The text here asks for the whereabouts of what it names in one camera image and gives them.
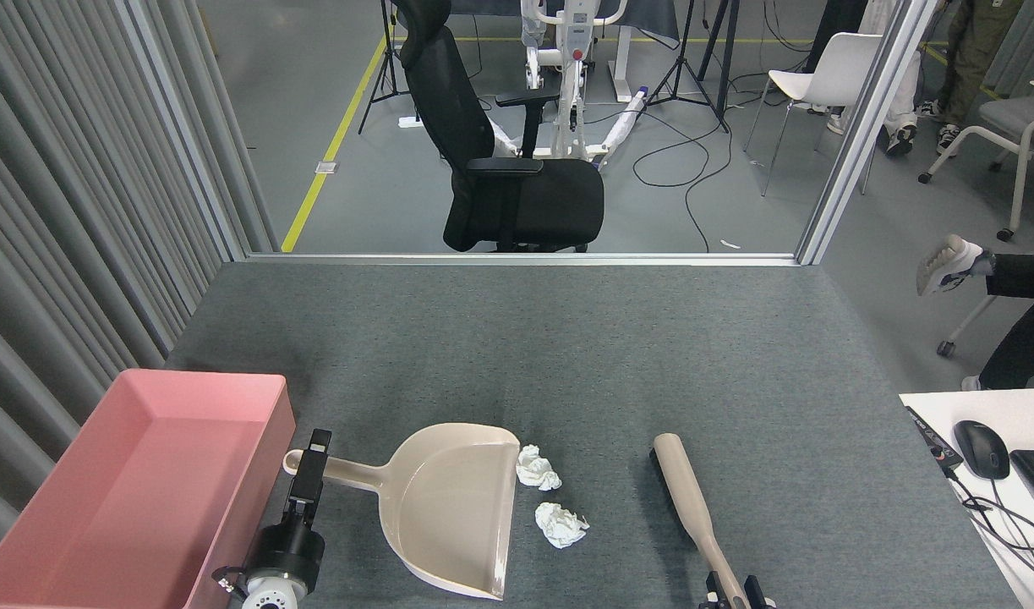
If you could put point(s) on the white plastic chair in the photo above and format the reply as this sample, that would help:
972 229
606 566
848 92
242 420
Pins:
800 85

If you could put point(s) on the beige plastic dustpan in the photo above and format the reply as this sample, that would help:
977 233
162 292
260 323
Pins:
449 507

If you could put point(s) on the beige hand brush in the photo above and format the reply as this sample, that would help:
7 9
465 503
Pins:
684 482

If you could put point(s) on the pink plastic bin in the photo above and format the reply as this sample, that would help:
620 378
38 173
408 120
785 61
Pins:
144 491

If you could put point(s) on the grey floor outlet plate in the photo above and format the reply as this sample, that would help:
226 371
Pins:
326 167

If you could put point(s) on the desk with dark cloth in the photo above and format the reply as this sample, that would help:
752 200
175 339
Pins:
652 17

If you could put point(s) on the person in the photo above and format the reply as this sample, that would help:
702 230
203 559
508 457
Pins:
1024 338
904 101
982 51

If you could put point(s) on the white side table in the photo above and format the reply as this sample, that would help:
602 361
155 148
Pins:
1024 406

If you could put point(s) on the silver frame rail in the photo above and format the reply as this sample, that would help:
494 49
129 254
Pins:
525 259

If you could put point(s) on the black tripod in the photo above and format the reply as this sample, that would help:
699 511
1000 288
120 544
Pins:
692 42
390 59

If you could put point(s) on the white paper ball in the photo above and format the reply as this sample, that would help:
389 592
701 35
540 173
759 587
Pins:
537 469
560 524

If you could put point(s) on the black office chair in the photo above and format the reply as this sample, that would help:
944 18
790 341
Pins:
525 203

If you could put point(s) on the black computer mouse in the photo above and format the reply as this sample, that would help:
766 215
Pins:
982 450

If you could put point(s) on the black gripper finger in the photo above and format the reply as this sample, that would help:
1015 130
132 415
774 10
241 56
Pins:
757 599
317 465
713 596
295 503

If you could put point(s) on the grey chair white frame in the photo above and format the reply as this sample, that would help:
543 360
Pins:
1020 114
973 317

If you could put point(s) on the white stand on wheels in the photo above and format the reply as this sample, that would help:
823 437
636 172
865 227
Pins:
577 51

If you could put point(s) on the white power strip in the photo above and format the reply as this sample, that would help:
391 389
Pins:
410 123

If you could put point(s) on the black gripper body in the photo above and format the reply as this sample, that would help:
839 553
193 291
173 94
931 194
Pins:
290 554

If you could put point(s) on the slim black device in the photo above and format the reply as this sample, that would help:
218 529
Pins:
932 437

